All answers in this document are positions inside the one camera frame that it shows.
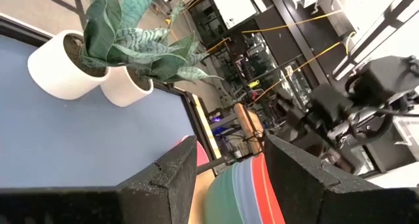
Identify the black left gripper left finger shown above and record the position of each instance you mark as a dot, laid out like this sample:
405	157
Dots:
170	184

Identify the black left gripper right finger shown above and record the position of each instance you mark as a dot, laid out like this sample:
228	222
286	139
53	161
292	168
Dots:
301	184

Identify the pink bowl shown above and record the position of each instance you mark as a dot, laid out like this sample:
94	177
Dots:
202	156

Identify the green bowl striped outside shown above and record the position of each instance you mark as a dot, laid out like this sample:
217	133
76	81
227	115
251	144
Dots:
239	197

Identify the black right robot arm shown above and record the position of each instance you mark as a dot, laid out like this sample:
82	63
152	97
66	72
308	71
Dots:
383	80

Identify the blue table mat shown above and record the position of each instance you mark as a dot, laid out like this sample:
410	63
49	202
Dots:
82	135

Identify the snake plant white pot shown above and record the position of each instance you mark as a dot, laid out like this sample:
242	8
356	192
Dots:
121	93
59	73

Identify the white board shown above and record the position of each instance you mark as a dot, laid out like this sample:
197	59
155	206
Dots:
234	6

